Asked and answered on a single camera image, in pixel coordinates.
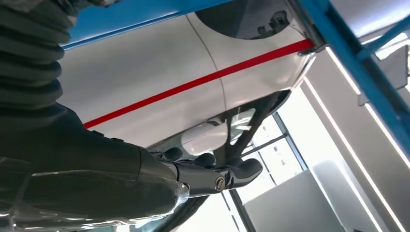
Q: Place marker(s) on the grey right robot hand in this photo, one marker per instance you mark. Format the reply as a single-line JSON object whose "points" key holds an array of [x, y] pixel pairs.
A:
{"points": [[80, 166]]}

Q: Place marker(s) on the blue metal shelf rack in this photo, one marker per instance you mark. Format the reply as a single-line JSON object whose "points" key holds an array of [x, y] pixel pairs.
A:
{"points": [[368, 70]]}

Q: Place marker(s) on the white car with red stripe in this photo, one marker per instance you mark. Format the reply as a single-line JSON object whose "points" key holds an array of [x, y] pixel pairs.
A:
{"points": [[144, 73]]}

